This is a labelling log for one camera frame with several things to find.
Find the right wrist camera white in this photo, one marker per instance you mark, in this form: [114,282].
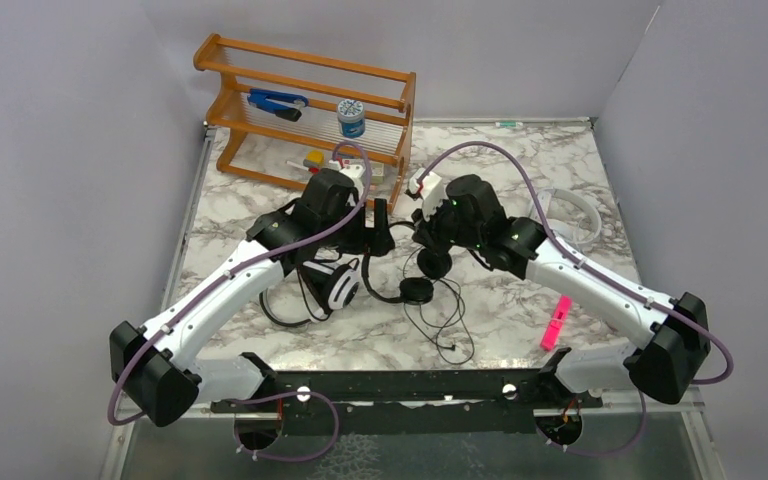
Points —
[429,188]

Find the small white red box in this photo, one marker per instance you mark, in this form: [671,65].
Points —
[377,173]

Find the wooden orange shelf rack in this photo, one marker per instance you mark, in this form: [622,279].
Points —
[258,143]

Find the blue lidded jar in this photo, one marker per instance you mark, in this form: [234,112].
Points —
[351,118]

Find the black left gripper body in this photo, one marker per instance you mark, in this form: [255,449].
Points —
[353,236]

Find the red white marker pen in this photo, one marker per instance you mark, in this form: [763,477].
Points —
[299,166]

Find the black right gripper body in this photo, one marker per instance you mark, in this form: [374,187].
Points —
[442,230]

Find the yellow grey small object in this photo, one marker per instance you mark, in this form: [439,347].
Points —
[314,159]

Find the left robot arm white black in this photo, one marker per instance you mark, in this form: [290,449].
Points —
[156,364]

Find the white black gaming headset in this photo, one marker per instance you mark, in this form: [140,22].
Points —
[326,287]

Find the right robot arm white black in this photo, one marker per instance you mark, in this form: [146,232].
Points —
[665,344]

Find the blue black hand tool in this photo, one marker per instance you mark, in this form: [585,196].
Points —
[283,105]

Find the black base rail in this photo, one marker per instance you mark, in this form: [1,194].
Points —
[309,403]

